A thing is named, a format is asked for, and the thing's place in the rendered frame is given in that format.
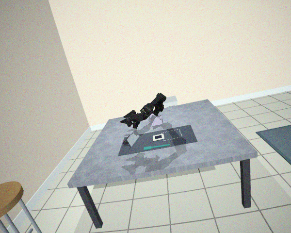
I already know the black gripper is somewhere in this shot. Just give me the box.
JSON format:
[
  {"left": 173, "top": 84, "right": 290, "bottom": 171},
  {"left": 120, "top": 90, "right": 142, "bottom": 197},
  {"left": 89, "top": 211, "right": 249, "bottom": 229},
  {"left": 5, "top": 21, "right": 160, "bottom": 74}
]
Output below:
[{"left": 120, "top": 110, "right": 139, "bottom": 127}]

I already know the dark grey mat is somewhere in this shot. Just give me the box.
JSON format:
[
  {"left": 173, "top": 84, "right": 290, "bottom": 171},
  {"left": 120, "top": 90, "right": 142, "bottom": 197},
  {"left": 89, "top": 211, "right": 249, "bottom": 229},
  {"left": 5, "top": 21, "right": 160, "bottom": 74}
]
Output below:
[{"left": 118, "top": 125, "right": 197, "bottom": 156}]

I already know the white square tile with dark blue square center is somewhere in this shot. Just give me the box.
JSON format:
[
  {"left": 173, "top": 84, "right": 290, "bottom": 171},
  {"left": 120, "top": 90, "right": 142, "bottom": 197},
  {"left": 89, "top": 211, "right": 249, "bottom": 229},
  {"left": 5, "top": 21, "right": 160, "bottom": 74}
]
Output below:
[{"left": 153, "top": 134, "right": 164, "bottom": 141}]

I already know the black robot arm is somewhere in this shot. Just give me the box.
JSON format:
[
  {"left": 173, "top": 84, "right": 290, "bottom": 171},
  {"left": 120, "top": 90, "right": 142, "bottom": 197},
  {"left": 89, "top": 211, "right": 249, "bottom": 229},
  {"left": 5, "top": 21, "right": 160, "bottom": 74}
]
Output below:
[{"left": 132, "top": 93, "right": 166, "bottom": 129}]

